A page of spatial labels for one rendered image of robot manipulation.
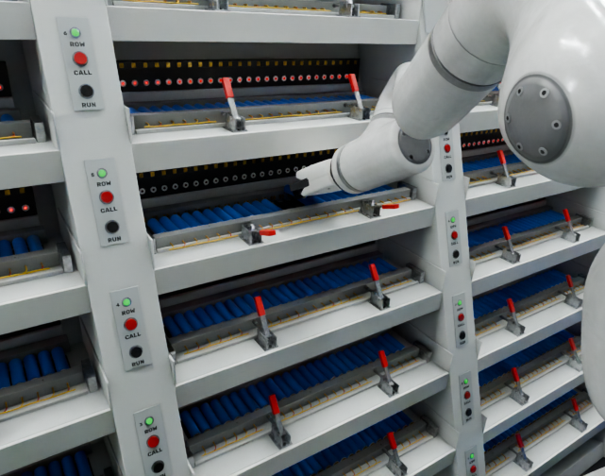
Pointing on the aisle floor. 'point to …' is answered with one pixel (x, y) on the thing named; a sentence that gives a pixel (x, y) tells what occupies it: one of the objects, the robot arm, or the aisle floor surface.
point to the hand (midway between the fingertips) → (305, 189)
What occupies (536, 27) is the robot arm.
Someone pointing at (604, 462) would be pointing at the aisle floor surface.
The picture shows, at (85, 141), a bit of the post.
